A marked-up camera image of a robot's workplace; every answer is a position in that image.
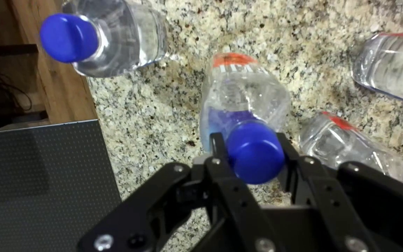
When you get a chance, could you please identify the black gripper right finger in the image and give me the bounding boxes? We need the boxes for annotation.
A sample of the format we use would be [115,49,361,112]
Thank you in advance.
[277,133,403,252]

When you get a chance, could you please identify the Fiji water bottle front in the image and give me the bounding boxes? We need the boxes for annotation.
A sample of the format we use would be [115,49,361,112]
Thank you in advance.
[351,32,403,101]

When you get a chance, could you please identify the black perforated panel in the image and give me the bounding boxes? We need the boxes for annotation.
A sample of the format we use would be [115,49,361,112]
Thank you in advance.
[0,121,120,252]

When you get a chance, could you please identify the Fiji water bottle red label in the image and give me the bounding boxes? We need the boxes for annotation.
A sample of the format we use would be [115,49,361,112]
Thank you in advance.
[39,0,168,77]

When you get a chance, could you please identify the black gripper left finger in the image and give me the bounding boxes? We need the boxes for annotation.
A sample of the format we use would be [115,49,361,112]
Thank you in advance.
[77,133,277,252]

